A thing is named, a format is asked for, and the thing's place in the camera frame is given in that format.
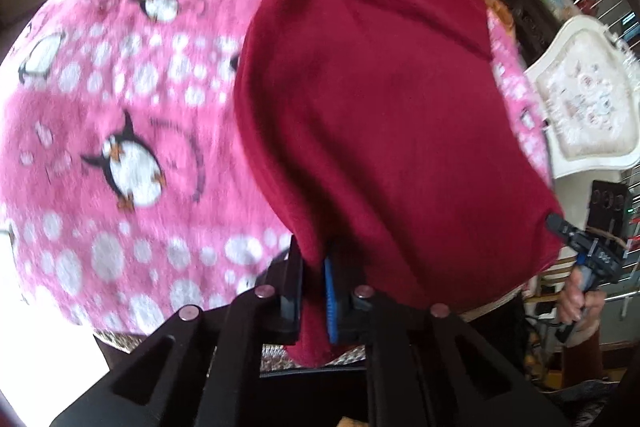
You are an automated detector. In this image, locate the wooden chair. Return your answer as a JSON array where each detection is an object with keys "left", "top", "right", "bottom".
[{"left": 520, "top": 257, "right": 576, "bottom": 308}]

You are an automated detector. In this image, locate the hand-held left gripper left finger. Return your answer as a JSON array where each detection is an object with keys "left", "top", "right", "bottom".
[{"left": 50, "top": 237, "right": 306, "bottom": 427}]

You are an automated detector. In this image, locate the pink penguin print blanket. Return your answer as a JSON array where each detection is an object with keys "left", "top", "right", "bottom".
[{"left": 0, "top": 0, "right": 556, "bottom": 340}]

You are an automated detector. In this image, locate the person's right forearm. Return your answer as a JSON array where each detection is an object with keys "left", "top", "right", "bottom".
[{"left": 560, "top": 327, "right": 603, "bottom": 394}]

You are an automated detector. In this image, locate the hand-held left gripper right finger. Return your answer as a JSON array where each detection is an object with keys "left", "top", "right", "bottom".
[{"left": 322, "top": 254, "right": 571, "bottom": 427}]

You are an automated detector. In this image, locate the person's right hand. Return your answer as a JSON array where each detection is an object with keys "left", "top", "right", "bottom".
[{"left": 557, "top": 266, "right": 608, "bottom": 345}]

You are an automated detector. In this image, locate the white ornate upholstered chair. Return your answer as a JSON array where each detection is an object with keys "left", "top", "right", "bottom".
[{"left": 522, "top": 14, "right": 640, "bottom": 180}]

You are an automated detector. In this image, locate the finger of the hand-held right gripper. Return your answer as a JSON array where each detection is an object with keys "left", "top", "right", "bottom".
[{"left": 545, "top": 213, "right": 581, "bottom": 250}]

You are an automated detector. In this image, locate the patterned bed sheet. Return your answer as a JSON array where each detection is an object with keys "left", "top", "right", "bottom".
[{"left": 92, "top": 324, "right": 371, "bottom": 375}]

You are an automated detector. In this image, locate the dark red sweater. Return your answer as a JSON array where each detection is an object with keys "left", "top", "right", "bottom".
[{"left": 232, "top": 0, "right": 565, "bottom": 367}]

